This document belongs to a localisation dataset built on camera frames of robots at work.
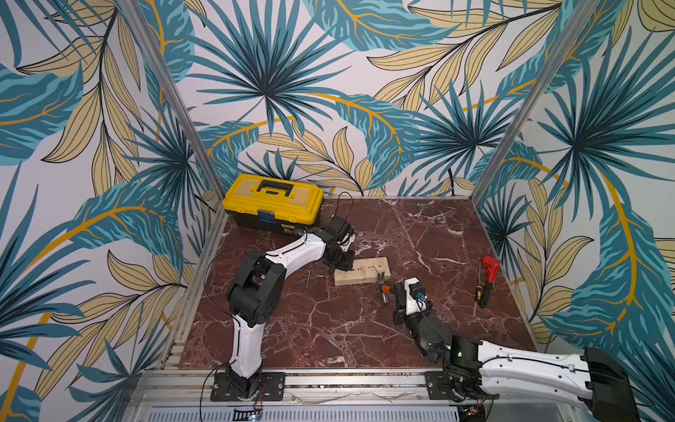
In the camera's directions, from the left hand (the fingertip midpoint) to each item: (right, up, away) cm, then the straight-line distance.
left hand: (347, 274), depth 93 cm
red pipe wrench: (+54, +2, +5) cm, 54 cm away
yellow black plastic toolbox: (-21, +25, +2) cm, 33 cm away
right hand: (+14, 0, -18) cm, 23 cm away
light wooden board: (+6, +1, 0) cm, 6 cm away
